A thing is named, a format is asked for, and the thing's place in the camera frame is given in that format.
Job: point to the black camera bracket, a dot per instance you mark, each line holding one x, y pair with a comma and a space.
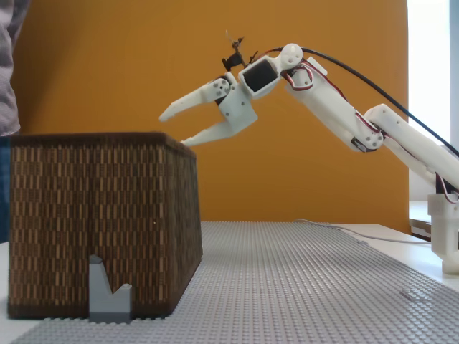
233, 61

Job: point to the grey studded baseplate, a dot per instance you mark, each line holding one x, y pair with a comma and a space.
287, 322
287, 258

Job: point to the person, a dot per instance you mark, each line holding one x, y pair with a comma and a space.
9, 71

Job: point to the brown woven fabric bin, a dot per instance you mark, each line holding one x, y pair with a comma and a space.
89, 200

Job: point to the grey notched brick bracket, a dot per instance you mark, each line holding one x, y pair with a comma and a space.
104, 304

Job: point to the small clear flat plate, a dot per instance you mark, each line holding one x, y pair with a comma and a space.
413, 294

